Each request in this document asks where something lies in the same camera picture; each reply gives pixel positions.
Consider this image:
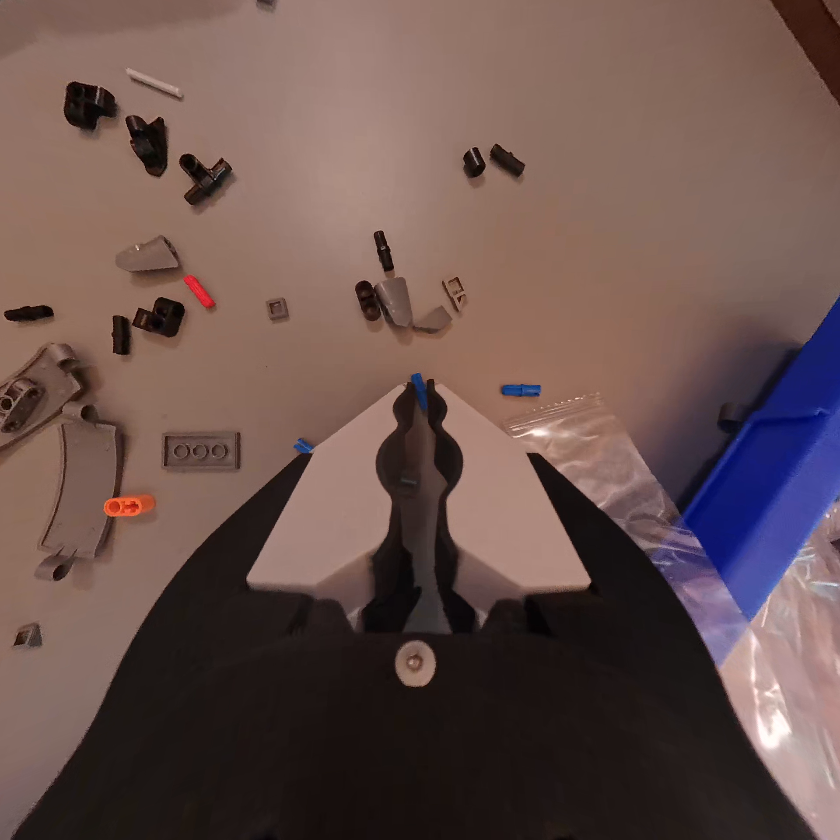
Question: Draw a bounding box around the scatter of small lego pieces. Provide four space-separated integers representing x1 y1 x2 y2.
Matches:
0 0 546 651

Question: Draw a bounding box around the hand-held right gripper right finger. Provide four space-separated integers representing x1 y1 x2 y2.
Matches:
425 381 592 632

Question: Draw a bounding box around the clear plastic zip bag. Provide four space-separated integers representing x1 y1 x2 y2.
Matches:
504 392 739 664

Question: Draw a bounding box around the grey flat lego plate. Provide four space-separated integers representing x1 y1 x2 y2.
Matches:
161 430 242 473

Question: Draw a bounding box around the grey curved lego panel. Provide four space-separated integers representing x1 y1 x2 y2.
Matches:
35 402 126 584
0 341 91 455

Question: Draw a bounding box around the blue plastic bin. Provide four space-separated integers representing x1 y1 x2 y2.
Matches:
681 322 840 622

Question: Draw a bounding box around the white lego axle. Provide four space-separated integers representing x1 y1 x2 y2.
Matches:
125 67 184 101

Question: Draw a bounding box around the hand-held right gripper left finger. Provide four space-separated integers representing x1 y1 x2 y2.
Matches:
246 384 421 632

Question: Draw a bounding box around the crumpled clear plastic bag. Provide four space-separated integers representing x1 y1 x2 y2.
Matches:
712 502 840 840

